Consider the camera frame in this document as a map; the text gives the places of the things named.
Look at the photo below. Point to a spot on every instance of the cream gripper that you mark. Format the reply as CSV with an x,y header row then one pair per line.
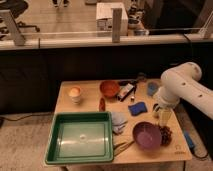
x,y
164,116

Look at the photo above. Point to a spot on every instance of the blue sponge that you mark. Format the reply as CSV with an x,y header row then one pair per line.
x,y
137,108

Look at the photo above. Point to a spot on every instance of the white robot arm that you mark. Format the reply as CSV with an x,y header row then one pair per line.
x,y
182,82

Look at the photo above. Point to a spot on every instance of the green plastic tray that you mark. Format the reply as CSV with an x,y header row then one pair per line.
x,y
80,138

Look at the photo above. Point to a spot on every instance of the small dark cup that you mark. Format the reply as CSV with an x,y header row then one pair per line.
x,y
155,110

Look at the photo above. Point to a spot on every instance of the dark grape bunch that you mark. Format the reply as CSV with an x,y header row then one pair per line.
x,y
166,135

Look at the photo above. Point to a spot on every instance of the purple bowl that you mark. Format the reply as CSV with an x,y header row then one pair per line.
x,y
147,136

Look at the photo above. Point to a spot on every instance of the blue tool beside table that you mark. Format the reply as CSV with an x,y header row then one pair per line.
x,y
189,140

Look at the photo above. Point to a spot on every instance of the light blue cloth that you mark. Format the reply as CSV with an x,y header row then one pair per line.
x,y
118,121

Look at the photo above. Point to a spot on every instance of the yellow-green tongs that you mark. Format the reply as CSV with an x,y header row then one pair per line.
x,y
119,148

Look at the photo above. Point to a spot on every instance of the orange bowl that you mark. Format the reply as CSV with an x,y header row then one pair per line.
x,y
109,88

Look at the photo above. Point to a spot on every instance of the small red object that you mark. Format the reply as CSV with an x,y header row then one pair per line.
x,y
102,104

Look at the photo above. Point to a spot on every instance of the white cup with orange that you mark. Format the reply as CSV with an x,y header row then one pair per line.
x,y
75,94

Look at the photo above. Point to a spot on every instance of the white cardboard box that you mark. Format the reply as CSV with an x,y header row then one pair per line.
x,y
104,13

